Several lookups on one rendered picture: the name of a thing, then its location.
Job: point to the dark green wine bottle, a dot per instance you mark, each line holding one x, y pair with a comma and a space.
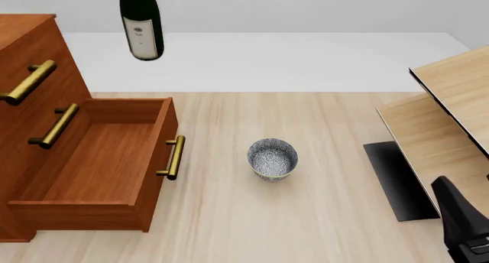
141, 8

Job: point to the deep open wooden drawer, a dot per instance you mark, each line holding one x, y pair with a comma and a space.
103, 159

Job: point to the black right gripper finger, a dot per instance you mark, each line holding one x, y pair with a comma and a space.
458, 217

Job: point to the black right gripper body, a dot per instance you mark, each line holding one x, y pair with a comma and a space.
473, 251

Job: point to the blue patterned bowl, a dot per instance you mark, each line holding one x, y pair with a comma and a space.
272, 159

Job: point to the small shallow cabinet drawer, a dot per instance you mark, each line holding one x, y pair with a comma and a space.
46, 48

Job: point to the red-brown wooden cabinet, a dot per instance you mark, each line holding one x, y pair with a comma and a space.
23, 25

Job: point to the pale wooden slat tray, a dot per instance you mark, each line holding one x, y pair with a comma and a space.
431, 131

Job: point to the medium wooden cabinet drawer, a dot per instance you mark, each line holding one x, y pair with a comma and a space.
23, 165

